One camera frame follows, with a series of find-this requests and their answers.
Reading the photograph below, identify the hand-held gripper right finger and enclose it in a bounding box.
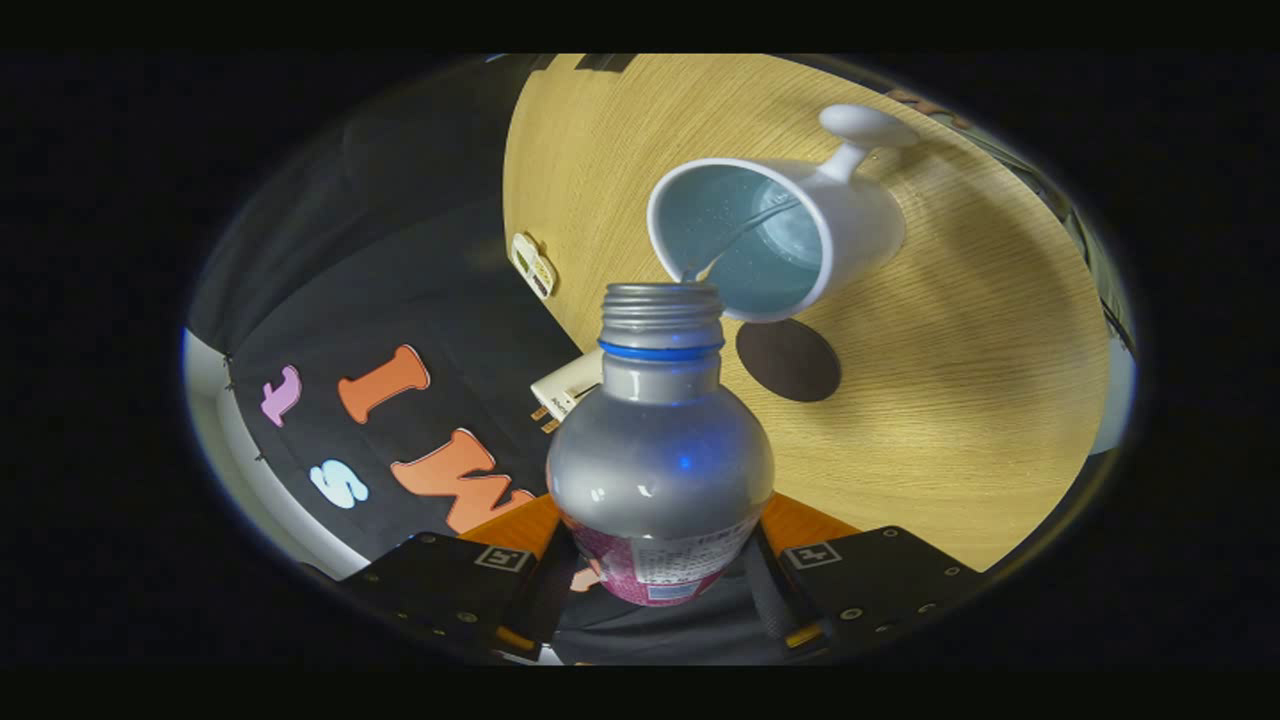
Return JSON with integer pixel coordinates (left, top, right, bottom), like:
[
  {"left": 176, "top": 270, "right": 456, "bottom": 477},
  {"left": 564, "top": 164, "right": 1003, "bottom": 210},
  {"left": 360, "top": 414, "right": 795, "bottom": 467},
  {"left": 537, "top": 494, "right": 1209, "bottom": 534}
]
[{"left": 745, "top": 492, "right": 986, "bottom": 656}]

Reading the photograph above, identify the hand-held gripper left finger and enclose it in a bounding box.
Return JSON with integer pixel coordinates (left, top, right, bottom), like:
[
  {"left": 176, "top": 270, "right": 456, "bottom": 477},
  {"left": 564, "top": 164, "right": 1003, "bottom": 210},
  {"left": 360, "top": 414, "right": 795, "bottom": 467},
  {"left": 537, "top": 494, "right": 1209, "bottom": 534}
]
[{"left": 345, "top": 493, "right": 578, "bottom": 661}]

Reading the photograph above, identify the silver bottle with red label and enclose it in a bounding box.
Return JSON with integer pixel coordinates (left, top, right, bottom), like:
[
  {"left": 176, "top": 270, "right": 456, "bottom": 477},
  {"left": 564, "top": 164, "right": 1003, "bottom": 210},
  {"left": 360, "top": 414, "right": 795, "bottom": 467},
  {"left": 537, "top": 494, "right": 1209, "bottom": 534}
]
[{"left": 545, "top": 282, "right": 776, "bottom": 608}]

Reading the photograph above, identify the dark brown round coaster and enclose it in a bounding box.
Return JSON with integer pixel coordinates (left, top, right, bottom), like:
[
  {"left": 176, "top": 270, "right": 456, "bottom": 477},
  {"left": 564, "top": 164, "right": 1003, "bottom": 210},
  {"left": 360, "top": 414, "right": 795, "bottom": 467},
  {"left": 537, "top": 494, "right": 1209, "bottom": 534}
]
[{"left": 735, "top": 318, "right": 843, "bottom": 404}]

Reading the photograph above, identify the white cup with handle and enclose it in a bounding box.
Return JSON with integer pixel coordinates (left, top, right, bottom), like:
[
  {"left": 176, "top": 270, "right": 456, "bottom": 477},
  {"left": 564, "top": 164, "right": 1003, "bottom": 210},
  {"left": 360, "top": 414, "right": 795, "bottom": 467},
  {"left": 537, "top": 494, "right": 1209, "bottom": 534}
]
[{"left": 646, "top": 103, "right": 921, "bottom": 324}]

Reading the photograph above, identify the white toaster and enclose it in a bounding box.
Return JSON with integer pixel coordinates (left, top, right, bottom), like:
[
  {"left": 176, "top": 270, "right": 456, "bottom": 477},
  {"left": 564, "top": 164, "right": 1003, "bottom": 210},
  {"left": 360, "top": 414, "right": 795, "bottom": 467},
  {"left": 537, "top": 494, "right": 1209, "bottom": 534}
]
[{"left": 530, "top": 347, "right": 606, "bottom": 421}]

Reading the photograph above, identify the wooden table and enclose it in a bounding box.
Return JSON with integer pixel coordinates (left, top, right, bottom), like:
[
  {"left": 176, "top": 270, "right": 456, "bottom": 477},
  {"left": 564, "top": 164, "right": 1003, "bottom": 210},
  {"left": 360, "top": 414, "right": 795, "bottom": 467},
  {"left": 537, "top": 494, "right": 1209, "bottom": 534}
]
[{"left": 502, "top": 54, "right": 1113, "bottom": 573}]

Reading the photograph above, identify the white divided snack dish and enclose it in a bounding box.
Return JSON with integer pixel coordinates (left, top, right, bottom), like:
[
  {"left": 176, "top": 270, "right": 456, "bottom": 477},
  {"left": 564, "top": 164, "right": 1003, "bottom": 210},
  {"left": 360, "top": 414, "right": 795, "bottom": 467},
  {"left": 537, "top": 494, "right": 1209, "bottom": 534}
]
[{"left": 510, "top": 232, "right": 558, "bottom": 300}]

